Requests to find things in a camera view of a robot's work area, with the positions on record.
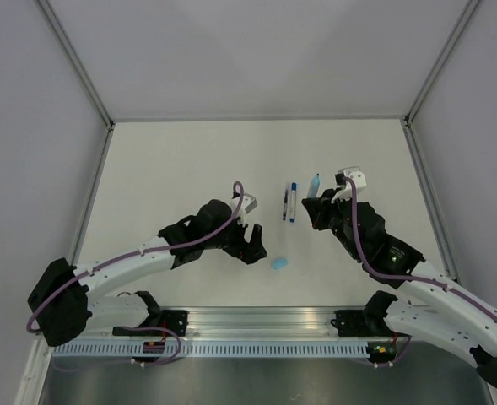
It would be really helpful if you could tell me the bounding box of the right aluminium frame post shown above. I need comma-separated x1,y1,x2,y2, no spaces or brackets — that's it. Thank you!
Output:
402,0,483,127

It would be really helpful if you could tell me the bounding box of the aluminium frame post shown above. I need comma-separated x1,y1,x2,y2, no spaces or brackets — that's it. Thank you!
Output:
34,0,115,131
402,0,483,127

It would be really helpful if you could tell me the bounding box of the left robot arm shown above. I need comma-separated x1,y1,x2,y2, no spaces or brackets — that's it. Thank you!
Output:
26,194,267,347

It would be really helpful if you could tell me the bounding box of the light blue highlighter pen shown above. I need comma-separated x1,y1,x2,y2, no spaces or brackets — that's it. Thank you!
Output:
307,174,321,198

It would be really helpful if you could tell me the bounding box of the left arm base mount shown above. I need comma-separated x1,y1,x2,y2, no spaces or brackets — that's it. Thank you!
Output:
112,291,189,338

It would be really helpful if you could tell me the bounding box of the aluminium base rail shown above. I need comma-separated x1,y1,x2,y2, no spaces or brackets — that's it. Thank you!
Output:
87,305,413,342

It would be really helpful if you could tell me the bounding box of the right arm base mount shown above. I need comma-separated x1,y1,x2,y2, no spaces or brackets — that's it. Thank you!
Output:
330,290,406,338

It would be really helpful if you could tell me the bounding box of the slotted cable duct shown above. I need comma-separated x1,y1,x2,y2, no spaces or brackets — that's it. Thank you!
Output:
53,338,369,359

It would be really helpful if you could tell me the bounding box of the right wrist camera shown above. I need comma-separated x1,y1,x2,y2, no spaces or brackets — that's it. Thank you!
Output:
331,166,367,203

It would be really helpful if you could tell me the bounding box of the light blue eraser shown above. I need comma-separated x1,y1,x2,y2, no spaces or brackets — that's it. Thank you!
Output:
271,256,288,270

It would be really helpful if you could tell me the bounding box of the white marker pen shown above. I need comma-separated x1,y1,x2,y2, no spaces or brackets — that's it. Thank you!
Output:
289,188,297,223

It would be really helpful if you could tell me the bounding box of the left aluminium frame post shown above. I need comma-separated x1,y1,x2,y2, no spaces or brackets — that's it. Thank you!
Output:
34,0,115,131

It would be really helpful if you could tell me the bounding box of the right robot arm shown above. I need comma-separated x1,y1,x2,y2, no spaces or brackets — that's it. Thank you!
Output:
301,190,497,389

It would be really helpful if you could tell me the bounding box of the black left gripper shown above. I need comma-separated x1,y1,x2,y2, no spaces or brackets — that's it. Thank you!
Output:
203,213,266,265

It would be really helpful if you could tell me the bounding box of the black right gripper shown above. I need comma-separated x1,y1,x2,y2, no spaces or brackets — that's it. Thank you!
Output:
305,187,362,261

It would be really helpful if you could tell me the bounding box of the purple gel pen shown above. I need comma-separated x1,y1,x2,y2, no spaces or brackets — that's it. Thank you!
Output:
281,188,289,221

